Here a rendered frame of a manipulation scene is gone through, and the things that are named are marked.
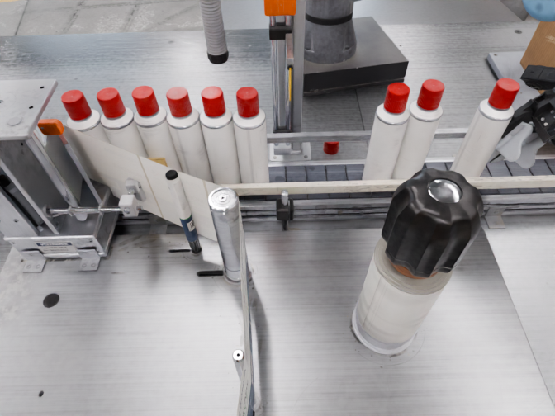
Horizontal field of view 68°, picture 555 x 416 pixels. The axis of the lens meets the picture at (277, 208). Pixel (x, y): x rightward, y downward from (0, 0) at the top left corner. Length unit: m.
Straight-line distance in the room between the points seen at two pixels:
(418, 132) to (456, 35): 0.70
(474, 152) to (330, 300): 0.35
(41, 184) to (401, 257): 0.50
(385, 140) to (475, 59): 0.63
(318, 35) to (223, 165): 0.46
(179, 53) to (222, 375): 0.90
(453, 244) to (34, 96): 0.51
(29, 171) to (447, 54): 1.03
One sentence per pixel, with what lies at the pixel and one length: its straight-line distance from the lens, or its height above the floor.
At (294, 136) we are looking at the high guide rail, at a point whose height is 0.96.
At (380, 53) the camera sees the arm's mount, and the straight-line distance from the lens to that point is 1.11.
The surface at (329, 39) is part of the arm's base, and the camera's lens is 1.03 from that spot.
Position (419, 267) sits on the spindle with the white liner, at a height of 1.11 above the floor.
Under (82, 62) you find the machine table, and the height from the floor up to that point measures 0.83.
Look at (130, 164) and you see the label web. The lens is 0.63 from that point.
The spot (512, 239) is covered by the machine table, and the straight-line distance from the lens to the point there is 0.85.
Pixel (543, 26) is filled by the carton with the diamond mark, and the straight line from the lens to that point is 1.19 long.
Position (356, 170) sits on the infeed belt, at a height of 0.88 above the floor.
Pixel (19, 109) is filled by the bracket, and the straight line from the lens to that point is 0.60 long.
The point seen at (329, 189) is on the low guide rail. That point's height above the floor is 0.91.
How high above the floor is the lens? 1.46
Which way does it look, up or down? 52 degrees down
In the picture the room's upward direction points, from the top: 2 degrees counter-clockwise
